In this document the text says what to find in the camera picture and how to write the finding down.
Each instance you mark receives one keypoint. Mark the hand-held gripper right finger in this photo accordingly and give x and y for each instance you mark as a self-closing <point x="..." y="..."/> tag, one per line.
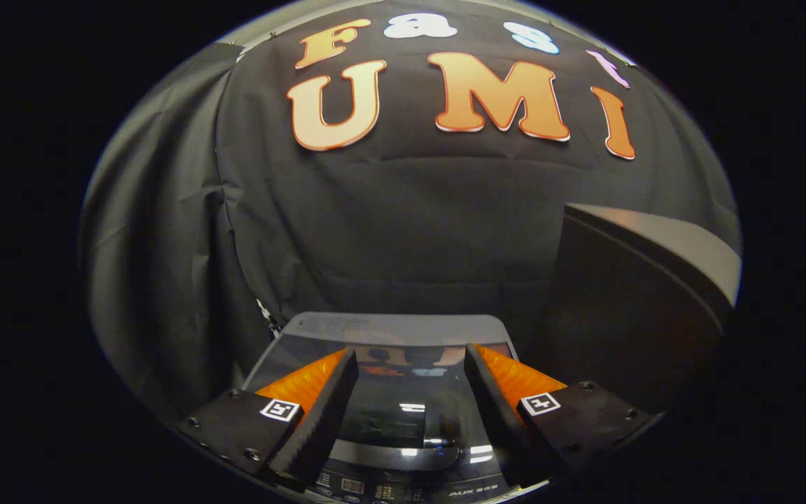
<point x="494" y="420"/>

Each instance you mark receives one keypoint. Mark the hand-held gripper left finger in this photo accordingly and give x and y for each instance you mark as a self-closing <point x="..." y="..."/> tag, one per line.
<point x="329" y="420"/>

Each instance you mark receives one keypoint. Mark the grey washing machine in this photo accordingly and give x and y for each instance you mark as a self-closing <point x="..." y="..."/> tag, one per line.
<point x="403" y="325"/>

